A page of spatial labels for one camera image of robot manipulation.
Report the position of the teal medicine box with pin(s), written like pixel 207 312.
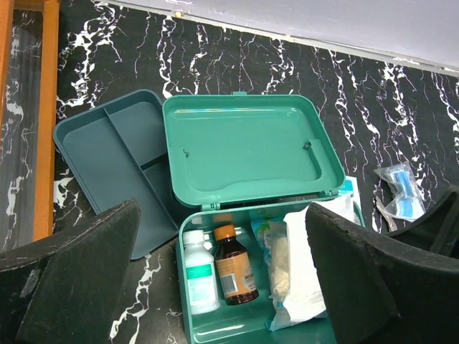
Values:
pixel 238 158

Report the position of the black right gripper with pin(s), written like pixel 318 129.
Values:
pixel 436 230

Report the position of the beige gauze bag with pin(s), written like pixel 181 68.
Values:
pixel 277 257

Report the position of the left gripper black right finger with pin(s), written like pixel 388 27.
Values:
pixel 379 290

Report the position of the orange wooden rack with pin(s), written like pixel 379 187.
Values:
pixel 29 47

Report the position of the dark teal tray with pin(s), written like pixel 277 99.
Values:
pixel 117 151

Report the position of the blue cotton swab bag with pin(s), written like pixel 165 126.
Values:
pixel 262 230

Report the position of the brown orange-cap bottle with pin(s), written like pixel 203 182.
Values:
pixel 234 268

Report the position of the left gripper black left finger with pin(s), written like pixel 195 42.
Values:
pixel 65 288

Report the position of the clear bag blue item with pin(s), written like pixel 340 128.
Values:
pixel 407 203

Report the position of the white medicine bottle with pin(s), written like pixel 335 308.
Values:
pixel 200 274

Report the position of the teal wipe packet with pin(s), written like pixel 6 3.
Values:
pixel 350 187

